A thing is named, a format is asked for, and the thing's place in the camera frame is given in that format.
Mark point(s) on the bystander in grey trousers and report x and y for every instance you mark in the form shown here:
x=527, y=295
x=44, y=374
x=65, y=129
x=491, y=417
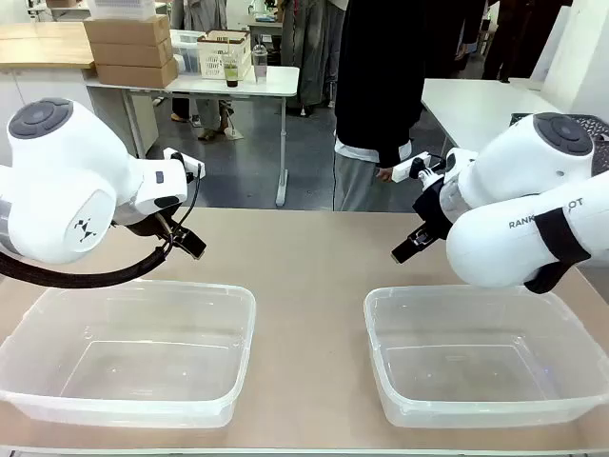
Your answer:
x=204, y=14

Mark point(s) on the white folding table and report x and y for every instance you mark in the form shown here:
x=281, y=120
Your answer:
x=266, y=83

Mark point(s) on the clear storage container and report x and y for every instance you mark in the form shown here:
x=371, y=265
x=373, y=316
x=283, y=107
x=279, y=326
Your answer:
x=186, y=50

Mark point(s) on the wooden counter top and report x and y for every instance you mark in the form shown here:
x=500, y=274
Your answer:
x=43, y=45

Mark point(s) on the clear plastic cup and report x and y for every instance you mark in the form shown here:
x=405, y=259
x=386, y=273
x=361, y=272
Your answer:
x=260, y=64

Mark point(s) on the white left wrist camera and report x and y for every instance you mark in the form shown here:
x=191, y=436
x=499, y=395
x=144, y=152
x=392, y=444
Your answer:
x=183, y=162

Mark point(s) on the hanging grey coat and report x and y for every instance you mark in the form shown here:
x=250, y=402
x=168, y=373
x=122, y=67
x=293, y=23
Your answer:
x=309, y=47

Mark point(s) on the white board panel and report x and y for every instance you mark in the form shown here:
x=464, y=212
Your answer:
x=580, y=52

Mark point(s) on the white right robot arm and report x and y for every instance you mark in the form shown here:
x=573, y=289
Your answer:
x=499, y=247

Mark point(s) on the cardboard box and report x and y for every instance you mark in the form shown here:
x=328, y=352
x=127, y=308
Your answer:
x=131, y=52
x=138, y=73
x=128, y=29

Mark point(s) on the bystander in dark clothes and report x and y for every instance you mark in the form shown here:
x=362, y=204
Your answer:
x=497, y=38

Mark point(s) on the person's left hand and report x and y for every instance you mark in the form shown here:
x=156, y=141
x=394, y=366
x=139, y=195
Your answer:
x=383, y=174

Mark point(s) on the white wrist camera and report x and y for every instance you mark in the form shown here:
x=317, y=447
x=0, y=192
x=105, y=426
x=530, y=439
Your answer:
x=403, y=169
x=183, y=162

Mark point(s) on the cup with green drink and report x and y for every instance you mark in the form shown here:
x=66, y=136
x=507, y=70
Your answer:
x=231, y=76

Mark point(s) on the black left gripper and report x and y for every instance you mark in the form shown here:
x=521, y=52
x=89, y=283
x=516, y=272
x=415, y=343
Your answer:
x=157, y=226

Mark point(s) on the white lattice basket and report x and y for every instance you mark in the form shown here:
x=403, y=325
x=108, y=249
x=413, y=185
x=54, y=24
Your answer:
x=223, y=47

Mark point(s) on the person in black top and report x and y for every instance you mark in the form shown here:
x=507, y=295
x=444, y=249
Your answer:
x=376, y=71

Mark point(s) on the white work table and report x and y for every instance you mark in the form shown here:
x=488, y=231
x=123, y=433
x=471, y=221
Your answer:
x=466, y=105

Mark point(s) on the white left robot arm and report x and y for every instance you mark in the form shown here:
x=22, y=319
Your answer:
x=62, y=181

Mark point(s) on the white plastic crate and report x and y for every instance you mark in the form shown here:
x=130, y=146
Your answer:
x=121, y=8

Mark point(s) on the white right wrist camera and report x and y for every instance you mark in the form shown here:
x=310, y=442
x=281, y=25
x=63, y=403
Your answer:
x=403, y=169

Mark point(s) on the clear plastic bin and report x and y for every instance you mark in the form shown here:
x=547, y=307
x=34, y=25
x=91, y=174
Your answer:
x=476, y=371
x=143, y=362

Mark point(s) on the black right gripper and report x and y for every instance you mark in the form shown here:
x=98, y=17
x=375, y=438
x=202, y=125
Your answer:
x=434, y=209

